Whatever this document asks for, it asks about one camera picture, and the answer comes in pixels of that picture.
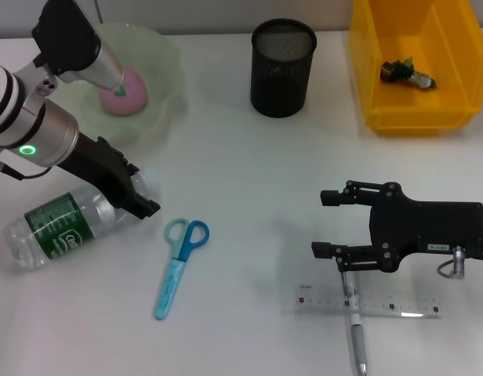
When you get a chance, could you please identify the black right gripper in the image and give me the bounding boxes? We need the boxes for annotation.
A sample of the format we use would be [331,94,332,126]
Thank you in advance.
[310,179,483,274]

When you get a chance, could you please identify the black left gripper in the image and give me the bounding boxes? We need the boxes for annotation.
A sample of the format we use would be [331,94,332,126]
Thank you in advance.
[55,135,162,220]

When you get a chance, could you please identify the clear green-label water bottle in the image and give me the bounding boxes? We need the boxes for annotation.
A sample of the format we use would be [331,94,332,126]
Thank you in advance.
[4,168,162,271]

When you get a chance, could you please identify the pink toy peach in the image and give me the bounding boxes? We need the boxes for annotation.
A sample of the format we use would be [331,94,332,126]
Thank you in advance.
[99,66,149,117]

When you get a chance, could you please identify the green plastic wrapper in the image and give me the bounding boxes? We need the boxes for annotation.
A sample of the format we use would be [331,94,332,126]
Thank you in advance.
[379,56,438,92]

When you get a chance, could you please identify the blue capped scissors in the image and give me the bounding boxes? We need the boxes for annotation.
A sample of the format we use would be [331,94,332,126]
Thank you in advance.
[153,218,210,320]

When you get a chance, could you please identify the transparent plastic ruler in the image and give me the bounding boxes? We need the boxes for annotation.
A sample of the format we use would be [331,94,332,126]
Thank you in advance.
[294,284,442,319]

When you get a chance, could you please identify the silver white pen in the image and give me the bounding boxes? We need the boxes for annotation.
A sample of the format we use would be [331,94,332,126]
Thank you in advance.
[341,269,370,376]

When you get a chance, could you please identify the green wavy glass fruit plate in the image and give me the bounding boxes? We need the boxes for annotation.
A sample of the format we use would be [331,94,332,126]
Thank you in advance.
[49,23,187,148]

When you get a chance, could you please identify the black mesh pen holder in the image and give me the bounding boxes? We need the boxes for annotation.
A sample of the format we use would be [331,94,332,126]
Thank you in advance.
[249,18,318,118]

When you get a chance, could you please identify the yellow plastic bin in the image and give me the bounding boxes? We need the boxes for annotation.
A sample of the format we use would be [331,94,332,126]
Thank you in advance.
[347,0,483,137]

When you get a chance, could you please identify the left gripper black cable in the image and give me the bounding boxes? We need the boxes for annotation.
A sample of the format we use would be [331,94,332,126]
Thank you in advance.
[0,144,53,181]

